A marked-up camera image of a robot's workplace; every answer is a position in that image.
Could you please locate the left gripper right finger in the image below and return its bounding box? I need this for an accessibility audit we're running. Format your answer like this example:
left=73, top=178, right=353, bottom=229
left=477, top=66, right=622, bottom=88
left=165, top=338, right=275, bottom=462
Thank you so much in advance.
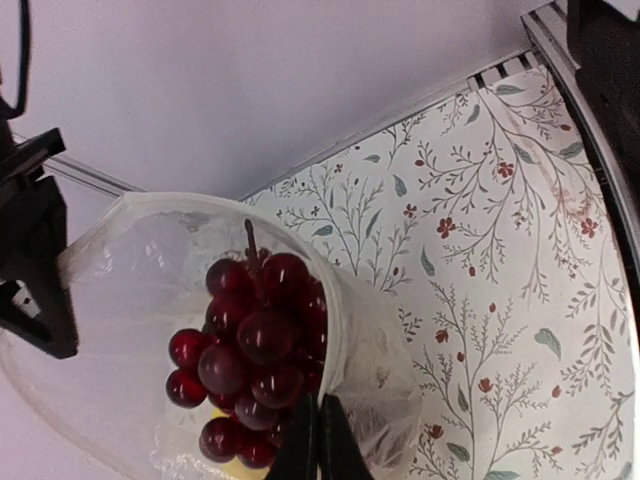
left=319, top=395, right=373, bottom=480

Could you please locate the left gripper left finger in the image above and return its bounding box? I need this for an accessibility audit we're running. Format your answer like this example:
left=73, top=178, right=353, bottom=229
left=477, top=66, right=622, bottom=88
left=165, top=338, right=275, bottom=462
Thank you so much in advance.
left=267, top=394, right=319, bottom=480

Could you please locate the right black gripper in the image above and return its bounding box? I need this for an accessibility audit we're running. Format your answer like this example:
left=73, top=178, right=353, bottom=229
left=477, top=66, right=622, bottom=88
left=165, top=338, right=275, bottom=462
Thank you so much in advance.
left=1, top=64, right=79, bottom=359

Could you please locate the yellow squash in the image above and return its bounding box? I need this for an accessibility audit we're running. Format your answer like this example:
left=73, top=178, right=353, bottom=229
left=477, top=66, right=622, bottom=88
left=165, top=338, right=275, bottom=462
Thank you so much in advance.
left=210, top=407, right=269, bottom=480

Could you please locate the clear zip top bag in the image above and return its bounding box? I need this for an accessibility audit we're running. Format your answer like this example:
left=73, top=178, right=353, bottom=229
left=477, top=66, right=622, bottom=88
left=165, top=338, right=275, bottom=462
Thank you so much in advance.
left=1, top=193, right=422, bottom=479

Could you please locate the dark red grape bunch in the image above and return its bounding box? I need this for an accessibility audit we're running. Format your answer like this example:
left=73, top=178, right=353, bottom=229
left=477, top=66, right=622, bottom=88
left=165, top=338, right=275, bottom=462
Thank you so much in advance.
left=165, top=221, right=328, bottom=470

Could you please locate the floral patterned table mat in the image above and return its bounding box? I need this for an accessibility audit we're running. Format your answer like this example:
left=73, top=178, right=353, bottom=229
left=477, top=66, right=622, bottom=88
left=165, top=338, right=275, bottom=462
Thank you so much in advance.
left=249, top=67, right=639, bottom=479

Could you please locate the right aluminium frame post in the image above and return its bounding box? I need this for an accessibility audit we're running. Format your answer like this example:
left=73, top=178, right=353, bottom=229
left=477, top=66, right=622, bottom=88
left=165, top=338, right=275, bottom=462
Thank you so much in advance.
left=45, top=154, right=144, bottom=198

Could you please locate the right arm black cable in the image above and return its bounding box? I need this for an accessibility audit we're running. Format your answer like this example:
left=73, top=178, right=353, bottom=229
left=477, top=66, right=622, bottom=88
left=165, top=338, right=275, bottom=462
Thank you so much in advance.
left=0, top=0, right=32, bottom=121

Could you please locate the aluminium front rail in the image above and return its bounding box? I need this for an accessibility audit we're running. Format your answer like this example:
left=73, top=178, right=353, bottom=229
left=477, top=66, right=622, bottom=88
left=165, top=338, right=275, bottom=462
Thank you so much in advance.
left=468, top=1, right=639, bottom=306

